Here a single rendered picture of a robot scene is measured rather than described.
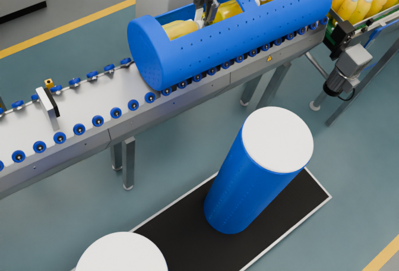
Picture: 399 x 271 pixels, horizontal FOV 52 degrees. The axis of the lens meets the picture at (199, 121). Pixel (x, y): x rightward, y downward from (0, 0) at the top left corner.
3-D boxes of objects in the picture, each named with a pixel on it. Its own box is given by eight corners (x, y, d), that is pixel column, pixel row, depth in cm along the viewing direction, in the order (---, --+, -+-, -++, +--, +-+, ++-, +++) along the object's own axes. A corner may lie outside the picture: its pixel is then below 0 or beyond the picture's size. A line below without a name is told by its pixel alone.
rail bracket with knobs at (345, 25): (325, 35, 203) (334, 21, 194) (335, 30, 206) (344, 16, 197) (338, 49, 199) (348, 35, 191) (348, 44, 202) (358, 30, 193)
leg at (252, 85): (238, 101, 285) (263, 43, 231) (244, 98, 287) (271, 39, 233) (243, 107, 283) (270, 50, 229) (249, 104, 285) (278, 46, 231)
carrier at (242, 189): (246, 241, 222) (256, 194, 236) (308, 184, 146) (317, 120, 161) (197, 224, 222) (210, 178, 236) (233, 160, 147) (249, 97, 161)
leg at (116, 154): (110, 164, 247) (105, 112, 193) (119, 160, 249) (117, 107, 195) (114, 172, 245) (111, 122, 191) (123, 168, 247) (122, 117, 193)
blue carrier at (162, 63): (126, 54, 172) (125, 4, 148) (281, -6, 205) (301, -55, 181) (160, 104, 162) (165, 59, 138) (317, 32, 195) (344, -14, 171)
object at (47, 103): (43, 111, 155) (35, 88, 142) (53, 107, 157) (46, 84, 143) (53, 132, 152) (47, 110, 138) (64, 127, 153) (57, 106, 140)
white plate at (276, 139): (308, 182, 146) (307, 183, 147) (317, 119, 160) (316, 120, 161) (235, 157, 146) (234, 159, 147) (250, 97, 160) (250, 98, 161)
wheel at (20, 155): (8, 153, 140) (9, 154, 139) (21, 147, 142) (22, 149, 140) (14, 163, 142) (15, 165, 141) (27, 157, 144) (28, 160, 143)
